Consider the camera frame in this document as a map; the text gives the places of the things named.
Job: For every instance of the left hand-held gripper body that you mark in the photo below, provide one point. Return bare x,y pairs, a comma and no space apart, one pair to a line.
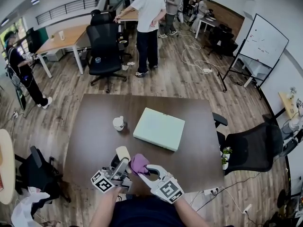
103,181

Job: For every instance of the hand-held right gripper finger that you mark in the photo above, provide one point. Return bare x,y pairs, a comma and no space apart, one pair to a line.
149,182
159,168

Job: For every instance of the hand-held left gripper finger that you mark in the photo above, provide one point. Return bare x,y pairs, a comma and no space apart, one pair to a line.
114,161
122,168

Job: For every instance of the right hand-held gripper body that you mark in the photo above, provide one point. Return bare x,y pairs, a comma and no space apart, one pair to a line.
168,189

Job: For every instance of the small cream handheld fan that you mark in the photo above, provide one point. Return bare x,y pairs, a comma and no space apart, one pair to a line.
123,152

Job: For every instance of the purple cloth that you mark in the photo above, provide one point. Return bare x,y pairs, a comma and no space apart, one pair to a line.
139,164

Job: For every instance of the person's left forearm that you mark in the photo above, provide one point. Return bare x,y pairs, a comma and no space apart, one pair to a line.
104,209

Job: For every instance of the person's right forearm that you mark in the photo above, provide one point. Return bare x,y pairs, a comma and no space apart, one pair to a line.
189,214

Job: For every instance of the wooden desk white legs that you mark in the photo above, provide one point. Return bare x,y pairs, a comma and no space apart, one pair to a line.
129,15
68,37

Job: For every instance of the small olive and white object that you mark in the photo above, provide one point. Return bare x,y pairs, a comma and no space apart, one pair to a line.
52,38

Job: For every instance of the person's dark navy clothing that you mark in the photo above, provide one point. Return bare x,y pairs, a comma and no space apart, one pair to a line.
146,214

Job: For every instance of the white mug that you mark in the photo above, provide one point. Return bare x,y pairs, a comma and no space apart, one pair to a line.
118,124

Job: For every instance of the pale green flat box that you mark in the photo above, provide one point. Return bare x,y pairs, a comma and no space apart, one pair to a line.
158,129

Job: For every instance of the white power strip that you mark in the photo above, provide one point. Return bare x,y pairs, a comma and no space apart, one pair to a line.
210,191
207,70

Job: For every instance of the small potted plant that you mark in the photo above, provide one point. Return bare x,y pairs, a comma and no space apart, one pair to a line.
227,151
225,165

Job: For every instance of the white plastic bag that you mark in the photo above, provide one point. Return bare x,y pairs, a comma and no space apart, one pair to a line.
23,209

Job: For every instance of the crumpled white paper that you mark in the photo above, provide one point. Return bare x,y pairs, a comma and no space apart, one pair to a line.
131,63
125,67

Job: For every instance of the black mesh office chair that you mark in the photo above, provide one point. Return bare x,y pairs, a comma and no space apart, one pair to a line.
253,148

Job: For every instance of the round beige table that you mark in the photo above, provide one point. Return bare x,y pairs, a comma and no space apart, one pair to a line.
7,164

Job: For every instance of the blue tape roll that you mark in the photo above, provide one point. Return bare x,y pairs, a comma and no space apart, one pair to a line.
98,60

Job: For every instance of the grey oval shell case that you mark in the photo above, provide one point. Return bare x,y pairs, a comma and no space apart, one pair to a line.
20,98
290,145

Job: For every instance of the black round stool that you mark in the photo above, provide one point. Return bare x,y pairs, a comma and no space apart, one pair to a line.
281,198

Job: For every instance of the black high-back office chair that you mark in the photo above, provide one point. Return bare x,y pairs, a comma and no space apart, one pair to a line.
100,18
104,44

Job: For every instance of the white plate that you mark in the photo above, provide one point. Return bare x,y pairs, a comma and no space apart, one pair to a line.
123,41

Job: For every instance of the grey drawer cabinet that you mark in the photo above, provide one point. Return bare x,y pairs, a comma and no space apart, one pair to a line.
55,55

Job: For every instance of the black mesh rack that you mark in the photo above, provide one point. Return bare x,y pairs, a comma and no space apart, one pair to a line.
301,195

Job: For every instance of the white cup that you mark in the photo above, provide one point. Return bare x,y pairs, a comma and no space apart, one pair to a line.
61,35

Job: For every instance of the white table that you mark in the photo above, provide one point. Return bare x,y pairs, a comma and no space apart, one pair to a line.
208,20
255,67

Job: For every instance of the black metal railing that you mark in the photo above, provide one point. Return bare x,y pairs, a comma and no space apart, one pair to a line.
65,8

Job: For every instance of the whiteboard on black stand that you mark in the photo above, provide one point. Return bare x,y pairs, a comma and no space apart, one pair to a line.
265,39

